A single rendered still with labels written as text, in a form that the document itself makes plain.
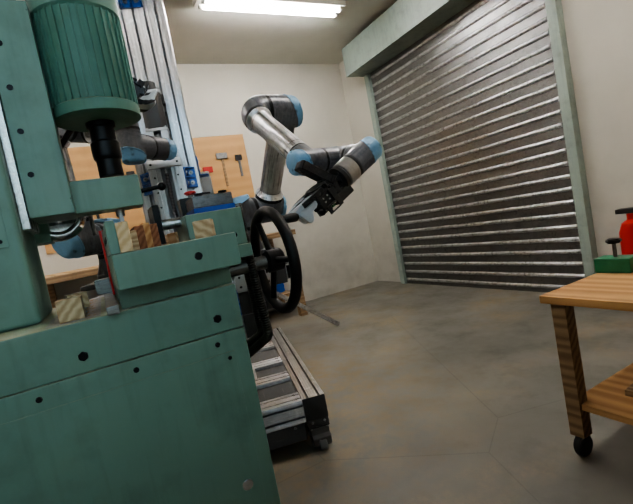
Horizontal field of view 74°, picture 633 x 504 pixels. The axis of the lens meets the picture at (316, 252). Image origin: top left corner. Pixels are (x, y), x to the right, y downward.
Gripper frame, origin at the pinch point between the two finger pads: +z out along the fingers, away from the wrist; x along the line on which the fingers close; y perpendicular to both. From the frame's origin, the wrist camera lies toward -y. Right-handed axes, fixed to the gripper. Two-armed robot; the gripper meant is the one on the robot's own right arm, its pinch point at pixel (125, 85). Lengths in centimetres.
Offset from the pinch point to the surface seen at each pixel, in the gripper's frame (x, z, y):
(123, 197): 13.4, 15.8, -28.1
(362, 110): 175, -291, 238
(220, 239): 31, 42, -30
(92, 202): 8.7, 15.8, -32.1
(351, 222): 236, -321, 126
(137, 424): 35, 34, -66
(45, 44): -13.2, 17.7, -8.5
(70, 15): -11.8, 20.9, -1.6
